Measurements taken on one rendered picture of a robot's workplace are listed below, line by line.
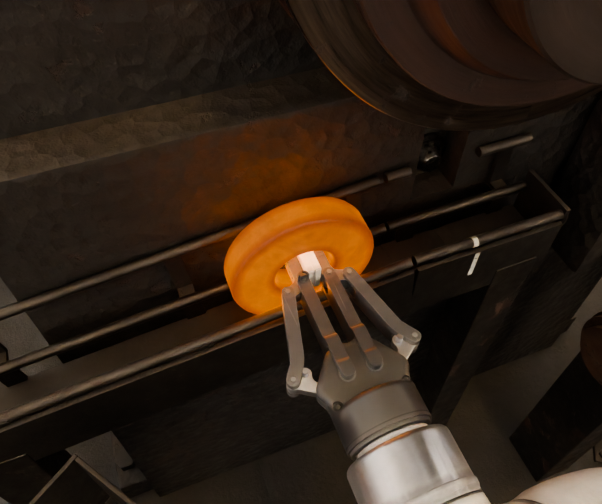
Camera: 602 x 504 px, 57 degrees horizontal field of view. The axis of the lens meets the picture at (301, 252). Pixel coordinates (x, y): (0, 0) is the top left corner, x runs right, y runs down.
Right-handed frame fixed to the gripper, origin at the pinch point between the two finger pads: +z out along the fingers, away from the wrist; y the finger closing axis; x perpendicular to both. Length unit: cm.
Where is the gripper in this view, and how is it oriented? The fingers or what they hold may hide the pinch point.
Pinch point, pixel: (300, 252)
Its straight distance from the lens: 55.2
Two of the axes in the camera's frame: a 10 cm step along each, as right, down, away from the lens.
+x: 0.1, -5.9, -8.1
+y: 9.3, -2.9, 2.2
